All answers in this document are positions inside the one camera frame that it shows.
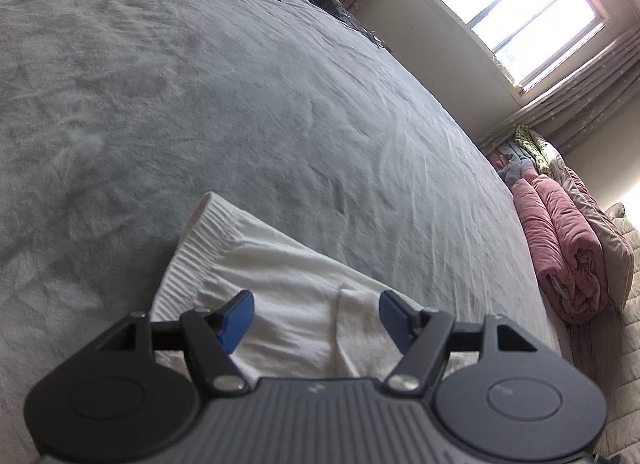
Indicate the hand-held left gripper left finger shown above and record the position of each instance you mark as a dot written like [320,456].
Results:
[240,319]

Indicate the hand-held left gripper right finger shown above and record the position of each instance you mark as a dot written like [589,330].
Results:
[392,316]

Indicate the white long-sleeved shirt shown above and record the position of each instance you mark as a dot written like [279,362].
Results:
[280,274]

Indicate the grey clothes heap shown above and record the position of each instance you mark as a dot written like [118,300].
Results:
[512,166]

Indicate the pink quilt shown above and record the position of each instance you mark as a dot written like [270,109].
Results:
[560,249]

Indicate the grey bed blanket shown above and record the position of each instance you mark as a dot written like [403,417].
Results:
[200,108]

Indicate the taupe pink velvet pillow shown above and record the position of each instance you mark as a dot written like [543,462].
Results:
[602,239]

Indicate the white floral pillow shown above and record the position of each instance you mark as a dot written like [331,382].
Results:
[550,156]

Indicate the window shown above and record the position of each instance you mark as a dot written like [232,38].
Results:
[505,8]

